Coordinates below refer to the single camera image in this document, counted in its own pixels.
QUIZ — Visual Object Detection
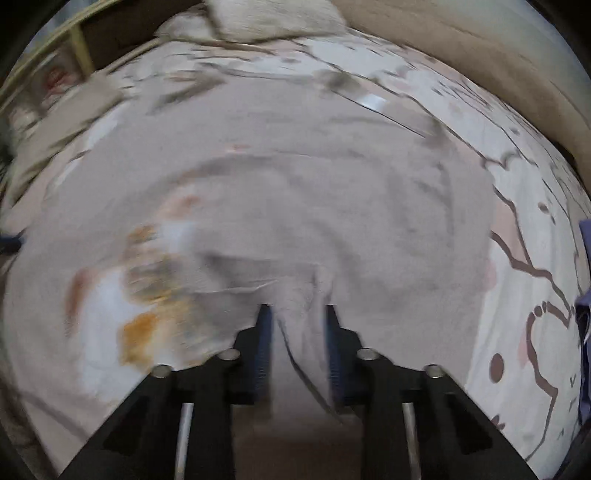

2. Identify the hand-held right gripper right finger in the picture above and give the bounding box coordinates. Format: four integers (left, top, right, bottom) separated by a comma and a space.
325, 304, 539, 480

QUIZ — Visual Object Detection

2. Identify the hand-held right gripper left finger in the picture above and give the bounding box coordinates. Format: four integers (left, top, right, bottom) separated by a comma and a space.
58, 302, 278, 480

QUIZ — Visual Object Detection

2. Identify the light beige t-shirt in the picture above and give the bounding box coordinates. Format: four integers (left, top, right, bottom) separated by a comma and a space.
2, 76, 499, 472

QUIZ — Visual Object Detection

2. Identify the clear box with plush toys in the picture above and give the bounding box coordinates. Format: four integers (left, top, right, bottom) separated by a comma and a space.
28, 55, 84, 107

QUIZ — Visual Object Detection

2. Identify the wooden bedside shelf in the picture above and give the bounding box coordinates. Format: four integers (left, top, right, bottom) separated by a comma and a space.
0, 0, 121, 107

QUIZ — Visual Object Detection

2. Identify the patterned white bed sheet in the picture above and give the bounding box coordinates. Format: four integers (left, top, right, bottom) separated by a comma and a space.
0, 9, 591, 480

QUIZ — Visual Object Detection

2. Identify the purple cloth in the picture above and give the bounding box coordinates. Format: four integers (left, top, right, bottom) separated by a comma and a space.
574, 218, 591, 356

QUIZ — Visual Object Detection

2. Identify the fluffy white pillow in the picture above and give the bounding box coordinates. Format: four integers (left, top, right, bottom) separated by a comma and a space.
203, 0, 347, 44

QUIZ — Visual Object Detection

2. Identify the beige fleece blanket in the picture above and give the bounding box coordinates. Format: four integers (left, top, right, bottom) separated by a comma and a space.
332, 0, 591, 171

